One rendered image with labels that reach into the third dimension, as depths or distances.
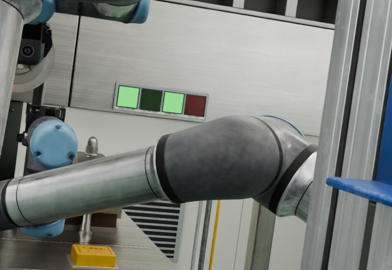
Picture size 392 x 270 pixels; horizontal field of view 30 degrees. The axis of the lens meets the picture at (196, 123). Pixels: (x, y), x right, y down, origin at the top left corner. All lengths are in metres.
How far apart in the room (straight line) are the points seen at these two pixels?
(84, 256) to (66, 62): 0.68
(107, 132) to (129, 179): 3.27
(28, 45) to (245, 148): 0.51
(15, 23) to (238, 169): 0.36
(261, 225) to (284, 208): 1.18
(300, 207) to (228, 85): 0.96
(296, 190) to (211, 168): 0.14
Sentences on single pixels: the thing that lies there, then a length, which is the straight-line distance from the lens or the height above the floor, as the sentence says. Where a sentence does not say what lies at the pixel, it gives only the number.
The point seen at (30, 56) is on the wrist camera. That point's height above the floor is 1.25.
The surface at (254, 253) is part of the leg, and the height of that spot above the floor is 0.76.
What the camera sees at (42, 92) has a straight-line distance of 1.53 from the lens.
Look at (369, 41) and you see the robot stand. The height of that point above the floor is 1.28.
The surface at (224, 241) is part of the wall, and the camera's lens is 4.55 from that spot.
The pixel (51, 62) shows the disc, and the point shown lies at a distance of 1.51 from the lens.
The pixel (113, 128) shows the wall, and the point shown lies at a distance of 4.25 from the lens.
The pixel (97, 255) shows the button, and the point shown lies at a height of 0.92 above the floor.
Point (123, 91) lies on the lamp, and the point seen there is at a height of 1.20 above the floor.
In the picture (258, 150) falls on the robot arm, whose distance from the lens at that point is 0.95.
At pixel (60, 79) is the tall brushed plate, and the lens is 1.85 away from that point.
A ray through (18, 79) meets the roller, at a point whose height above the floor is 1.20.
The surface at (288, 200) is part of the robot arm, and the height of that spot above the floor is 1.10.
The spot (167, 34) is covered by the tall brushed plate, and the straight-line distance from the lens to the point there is 1.90.
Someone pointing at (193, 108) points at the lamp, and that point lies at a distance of 1.91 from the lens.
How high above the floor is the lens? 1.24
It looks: 3 degrees down
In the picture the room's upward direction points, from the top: 8 degrees clockwise
